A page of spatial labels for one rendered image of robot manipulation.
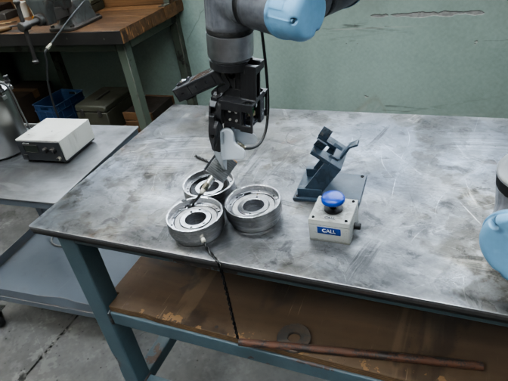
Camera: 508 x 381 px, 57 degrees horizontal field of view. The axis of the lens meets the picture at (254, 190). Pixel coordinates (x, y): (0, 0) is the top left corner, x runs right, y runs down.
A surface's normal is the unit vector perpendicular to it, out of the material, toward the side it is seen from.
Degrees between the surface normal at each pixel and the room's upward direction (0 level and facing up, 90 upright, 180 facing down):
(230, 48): 94
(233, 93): 90
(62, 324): 0
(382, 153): 0
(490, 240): 97
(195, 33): 90
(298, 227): 0
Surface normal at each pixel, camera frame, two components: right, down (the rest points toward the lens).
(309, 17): 0.72, 0.41
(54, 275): -0.13, -0.82
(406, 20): -0.37, 0.55
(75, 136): 0.94, 0.07
